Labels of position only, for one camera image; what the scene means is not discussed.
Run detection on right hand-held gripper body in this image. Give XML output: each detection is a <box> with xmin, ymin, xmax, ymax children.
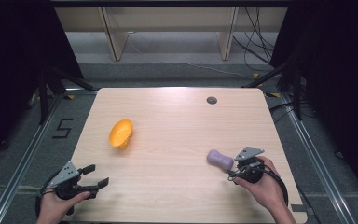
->
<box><xmin>234</xmin><ymin>147</ymin><xmax>266</xmax><ymax>184</ymax></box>

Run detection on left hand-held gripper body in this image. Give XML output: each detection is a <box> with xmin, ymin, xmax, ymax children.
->
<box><xmin>47</xmin><ymin>161</ymin><xmax>86</xmax><ymax>201</ymax></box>

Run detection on purple soap bar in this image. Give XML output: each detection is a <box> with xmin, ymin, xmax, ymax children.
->
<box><xmin>206</xmin><ymin>149</ymin><xmax>235</xmax><ymax>173</ymax></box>

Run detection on person's right hand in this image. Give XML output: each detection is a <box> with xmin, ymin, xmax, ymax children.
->
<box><xmin>233</xmin><ymin>156</ymin><xmax>288</xmax><ymax>214</ymax></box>

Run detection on person's left hand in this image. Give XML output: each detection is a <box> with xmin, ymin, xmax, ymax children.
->
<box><xmin>36</xmin><ymin>190</ymin><xmax>91</xmax><ymax>224</ymax></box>

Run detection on black tape floor number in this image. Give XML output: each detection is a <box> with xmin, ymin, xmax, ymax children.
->
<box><xmin>51</xmin><ymin>118</ymin><xmax>75</xmax><ymax>140</ymax></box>

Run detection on grey tape strip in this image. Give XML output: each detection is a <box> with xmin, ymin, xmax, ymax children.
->
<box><xmin>290</xmin><ymin>203</ymin><xmax>308</xmax><ymax>214</ymax></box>

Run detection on black tripod stand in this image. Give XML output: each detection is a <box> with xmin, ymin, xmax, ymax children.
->
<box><xmin>37</xmin><ymin>65</ymin><xmax>97</xmax><ymax>126</ymax></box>
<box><xmin>241</xmin><ymin>55</ymin><xmax>305</xmax><ymax>121</ymax></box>

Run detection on black curtain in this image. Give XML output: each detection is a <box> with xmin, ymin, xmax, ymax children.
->
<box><xmin>269</xmin><ymin>0</ymin><xmax>358</xmax><ymax>199</ymax></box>
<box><xmin>0</xmin><ymin>0</ymin><xmax>86</xmax><ymax>171</ymax></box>

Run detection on white background desk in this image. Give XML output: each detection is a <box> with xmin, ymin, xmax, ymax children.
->
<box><xmin>54</xmin><ymin>6</ymin><xmax>288</xmax><ymax>62</ymax></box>

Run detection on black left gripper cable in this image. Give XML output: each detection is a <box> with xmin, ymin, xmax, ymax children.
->
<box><xmin>34</xmin><ymin>169</ymin><xmax>63</xmax><ymax>219</ymax></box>

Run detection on aluminium floor rail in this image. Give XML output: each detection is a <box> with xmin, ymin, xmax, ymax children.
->
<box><xmin>0</xmin><ymin>92</ymin><xmax>65</xmax><ymax>224</ymax></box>
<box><xmin>279</xmin><ymin>92</ymin><xmax>358</xmax><ymax>224</ymax></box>

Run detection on black floor cables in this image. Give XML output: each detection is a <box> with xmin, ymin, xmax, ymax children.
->
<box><xmin>268</xmin><ymin>101</ymin><xmax>311</xmax><ymax>125</ymax></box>

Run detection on black hanging cables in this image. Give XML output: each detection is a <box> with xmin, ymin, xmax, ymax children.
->
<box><xmin>232</xmin><ymin>6</ymin><xmax>277</xmax><ymax>73</ymax></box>

